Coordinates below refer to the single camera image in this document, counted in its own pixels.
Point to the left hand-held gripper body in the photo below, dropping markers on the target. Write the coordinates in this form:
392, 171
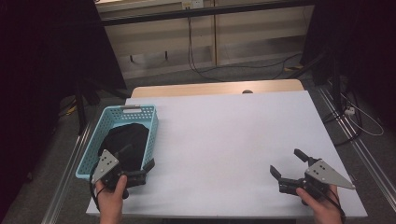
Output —
106, 165

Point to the black tripod stand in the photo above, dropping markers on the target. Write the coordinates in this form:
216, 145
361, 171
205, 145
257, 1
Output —
81, 109

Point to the yellow floor tape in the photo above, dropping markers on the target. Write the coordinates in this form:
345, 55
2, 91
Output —
297, 67
71, 109

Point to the light blue plastic basket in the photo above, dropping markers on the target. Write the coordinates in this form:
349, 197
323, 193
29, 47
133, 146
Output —
93, 146

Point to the narrow black curtain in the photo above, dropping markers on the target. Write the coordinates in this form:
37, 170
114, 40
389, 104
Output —
358, 31

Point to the black pants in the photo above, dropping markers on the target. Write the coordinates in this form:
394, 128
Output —
130, 137

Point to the wide black curtain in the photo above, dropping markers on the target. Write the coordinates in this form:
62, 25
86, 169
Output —
37, 62

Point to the person's right hand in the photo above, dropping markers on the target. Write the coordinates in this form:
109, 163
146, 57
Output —
323, 210

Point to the person's left hand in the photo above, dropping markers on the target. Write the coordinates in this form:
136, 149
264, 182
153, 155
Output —
110, 202

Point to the round dark table grommet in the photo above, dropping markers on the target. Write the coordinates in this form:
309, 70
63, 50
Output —
247, 91

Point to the black metal stand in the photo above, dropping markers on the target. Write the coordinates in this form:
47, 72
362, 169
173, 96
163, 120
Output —
335, 87

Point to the metal floor rail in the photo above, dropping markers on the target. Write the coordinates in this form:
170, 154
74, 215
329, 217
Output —
68, 174
375, 168

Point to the black horizontal bar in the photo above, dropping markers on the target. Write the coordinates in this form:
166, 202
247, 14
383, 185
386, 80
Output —
202, 11

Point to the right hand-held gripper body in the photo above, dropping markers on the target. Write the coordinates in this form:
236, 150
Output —
327, 174

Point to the white power adapter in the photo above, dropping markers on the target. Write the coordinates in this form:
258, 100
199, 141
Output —
349, 111

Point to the white wall socket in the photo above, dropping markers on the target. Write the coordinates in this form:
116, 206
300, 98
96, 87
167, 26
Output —
193, 3

